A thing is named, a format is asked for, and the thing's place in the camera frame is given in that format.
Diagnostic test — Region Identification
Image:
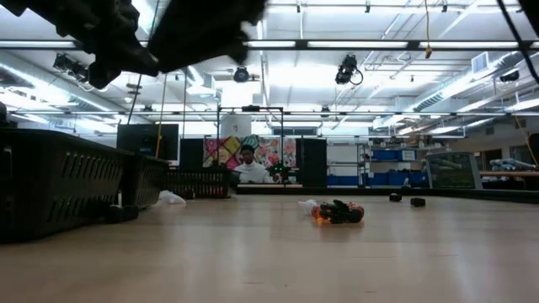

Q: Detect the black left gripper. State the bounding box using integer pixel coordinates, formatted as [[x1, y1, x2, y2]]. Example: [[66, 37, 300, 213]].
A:
[[0, 0, 159, 89]]

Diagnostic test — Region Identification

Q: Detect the black monitor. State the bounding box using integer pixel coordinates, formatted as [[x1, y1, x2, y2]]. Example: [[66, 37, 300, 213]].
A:
[[116, 123, 180, 162]]

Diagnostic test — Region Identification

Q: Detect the yellow pole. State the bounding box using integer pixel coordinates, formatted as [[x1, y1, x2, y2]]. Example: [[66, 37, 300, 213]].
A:
[[154, 73, 168, 160]]

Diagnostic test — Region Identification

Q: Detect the black slotted plastic basket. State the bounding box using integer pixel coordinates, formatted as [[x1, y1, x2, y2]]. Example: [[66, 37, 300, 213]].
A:
[[120, 153, 172, 210], [162, 167, 232, 199], [0, 128, 127, 244]]

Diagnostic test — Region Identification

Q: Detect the tall black cabinet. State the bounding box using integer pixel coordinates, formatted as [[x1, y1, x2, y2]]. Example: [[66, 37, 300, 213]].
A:
[[296, 137, 328, 189], [179, 137, 205, 172]]

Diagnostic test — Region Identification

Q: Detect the person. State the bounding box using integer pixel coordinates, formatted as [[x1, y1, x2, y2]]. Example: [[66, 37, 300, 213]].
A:
[[232, 144, 273, 185]]

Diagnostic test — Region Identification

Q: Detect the shelf with blue bins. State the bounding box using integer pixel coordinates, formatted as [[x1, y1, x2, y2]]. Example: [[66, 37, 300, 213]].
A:
[[326, 146, 430, 188]]

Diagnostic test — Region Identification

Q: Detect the grey green glass box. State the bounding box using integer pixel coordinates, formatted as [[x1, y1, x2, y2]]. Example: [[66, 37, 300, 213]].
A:
[[424, 151, 484, 189]]

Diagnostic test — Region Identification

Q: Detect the black background frame rig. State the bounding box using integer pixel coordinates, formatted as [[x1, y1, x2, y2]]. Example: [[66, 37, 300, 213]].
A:
[[216, 104, 286, 186]]

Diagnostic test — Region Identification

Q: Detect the colourful patterned wall hanging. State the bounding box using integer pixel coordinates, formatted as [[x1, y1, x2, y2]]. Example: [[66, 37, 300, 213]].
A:
[[204, 134, 297, 184]]

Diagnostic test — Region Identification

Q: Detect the black overhead frame beam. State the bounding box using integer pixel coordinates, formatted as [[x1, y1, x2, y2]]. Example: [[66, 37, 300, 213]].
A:
[[0, 39, 539, 52]]

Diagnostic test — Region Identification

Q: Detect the black aluminium table frame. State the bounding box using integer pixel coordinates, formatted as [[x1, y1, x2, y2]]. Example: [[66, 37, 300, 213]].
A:
[[229, 183, 539, 206]]

